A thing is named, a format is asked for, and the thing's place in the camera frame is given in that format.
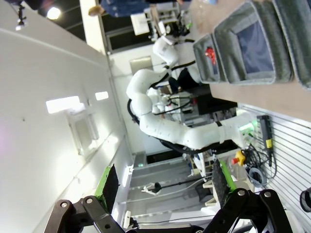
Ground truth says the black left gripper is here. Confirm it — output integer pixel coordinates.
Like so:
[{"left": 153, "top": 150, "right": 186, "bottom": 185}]
[{"left": 167, "top": 22, "right": 190, "bottom": 37}]

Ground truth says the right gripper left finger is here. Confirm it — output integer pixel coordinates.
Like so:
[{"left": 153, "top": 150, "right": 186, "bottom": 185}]
[{"left": 43, "top": 164, "right": 127, "bottom": 233}]

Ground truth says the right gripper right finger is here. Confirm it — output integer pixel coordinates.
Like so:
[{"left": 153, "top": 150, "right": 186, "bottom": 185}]
[{"left": 206, "top": 159, "right": 292, "bottom": 233}]

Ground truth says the crushed red drink can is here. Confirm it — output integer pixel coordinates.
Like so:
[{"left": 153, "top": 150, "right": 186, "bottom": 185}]
[{"left": 205, "top": 47, "right": 217, "bottom": 65}]

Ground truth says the yellow emergency stop button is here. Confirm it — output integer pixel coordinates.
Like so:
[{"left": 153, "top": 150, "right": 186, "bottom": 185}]
[{"left": 231, "top": 150, "right": 246, "bottom": 166}]

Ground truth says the grey fabric basket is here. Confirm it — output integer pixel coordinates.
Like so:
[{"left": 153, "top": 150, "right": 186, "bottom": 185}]
[
  {"left": 272, "top": 0, "right": 311, "bottom": 92},
  {"left": 193, "top": 33, "right": 228, "bottom": 84},
  {"left": 213, "top": 1, "right": 292, "bottom": 86}
]

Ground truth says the background person dark blue top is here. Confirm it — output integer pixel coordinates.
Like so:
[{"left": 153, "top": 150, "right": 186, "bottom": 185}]
[{"left": 88, "top": 0, "right": 152, "bottom": 18}]

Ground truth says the black handheld pendant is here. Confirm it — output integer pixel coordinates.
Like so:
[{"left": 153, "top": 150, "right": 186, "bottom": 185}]
[{"left": 257, "top": 115, "right": 275, "bottom": 167}]

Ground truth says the black cylinder cup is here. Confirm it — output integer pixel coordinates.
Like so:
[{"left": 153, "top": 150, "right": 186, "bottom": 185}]
[{"left": 299, "top": 186, "right": 311, "bottom": 212}]

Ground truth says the rectangular ceiling light panel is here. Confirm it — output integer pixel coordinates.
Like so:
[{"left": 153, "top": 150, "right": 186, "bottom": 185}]
[
  {"left": 94, "top": 91, "right": 109, "bottom": 101},
  {"left": 45, "top": 96, "right": 81, "bottom": 115}
]

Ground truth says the round ceiling light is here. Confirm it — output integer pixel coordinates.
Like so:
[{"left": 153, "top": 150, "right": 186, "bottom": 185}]
[{"left": 47, "top": 6, "right": 62, "bottom": 20}]

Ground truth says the coiled grey cable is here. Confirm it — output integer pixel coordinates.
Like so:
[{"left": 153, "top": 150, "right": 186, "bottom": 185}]
[{"left": 248, "top": 167, "right": 268, "bottom": 188}]

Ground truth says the black camera stand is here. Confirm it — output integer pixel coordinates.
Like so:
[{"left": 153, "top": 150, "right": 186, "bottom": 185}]
[{"left": 155, "top": 178, "right": 204, "bottom": 193}]

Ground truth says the slatted aluminium base plate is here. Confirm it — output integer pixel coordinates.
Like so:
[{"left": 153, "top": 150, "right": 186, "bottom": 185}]
[{"left": 237, "top": 103, "right": 311, "bottom": 219}]

